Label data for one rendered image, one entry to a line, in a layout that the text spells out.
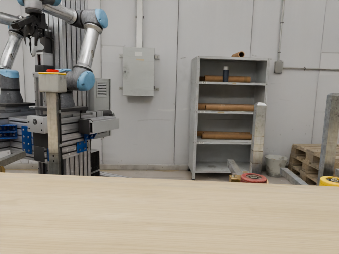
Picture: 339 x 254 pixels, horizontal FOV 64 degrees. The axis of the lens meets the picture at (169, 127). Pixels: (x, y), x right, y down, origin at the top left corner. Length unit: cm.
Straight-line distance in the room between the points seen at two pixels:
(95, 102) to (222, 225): 170
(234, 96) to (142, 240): 347
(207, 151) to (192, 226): 335
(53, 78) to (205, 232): 73
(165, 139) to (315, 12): 267
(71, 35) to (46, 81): 107
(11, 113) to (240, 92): 284
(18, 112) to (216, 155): 268
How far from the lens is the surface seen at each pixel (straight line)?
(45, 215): 67
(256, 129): 100
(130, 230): 58
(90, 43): 178
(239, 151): 404
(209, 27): 390
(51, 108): 107
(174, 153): 388
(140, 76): 352
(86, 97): 216
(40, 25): 149
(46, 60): 203
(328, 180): 101
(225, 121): 390
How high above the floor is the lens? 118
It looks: 8 degrees down
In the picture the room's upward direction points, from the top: 2 degrees clockwise
